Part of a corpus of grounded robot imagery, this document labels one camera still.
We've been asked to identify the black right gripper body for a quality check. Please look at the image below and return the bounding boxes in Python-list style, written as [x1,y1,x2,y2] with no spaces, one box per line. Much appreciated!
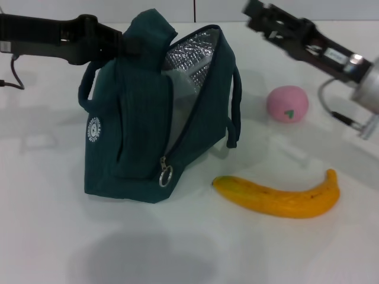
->
[265,4,373,85]

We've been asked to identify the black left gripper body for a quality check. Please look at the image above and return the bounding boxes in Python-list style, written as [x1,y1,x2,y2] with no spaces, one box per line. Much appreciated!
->
[0,13,101,66]

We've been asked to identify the pink toy peach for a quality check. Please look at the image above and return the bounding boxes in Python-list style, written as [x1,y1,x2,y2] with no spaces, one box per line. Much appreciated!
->
[265,85,310,122]

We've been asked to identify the dark teal insulated lunch bag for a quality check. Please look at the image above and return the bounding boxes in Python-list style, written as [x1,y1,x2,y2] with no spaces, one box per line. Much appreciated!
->
[77,8,244,205]

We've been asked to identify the yellow banana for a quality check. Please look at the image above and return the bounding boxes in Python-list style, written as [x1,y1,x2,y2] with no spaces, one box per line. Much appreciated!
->
[211,168,341,220]

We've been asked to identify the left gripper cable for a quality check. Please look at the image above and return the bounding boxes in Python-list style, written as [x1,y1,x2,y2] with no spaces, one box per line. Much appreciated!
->
[0,54,27,90]

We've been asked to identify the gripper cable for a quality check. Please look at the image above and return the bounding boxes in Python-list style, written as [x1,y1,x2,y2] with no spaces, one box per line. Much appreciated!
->
[0,54,27,90]
[317,78,365,131]

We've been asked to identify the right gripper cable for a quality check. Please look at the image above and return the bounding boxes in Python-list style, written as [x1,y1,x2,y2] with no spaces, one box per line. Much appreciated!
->
[317,78,365,131]

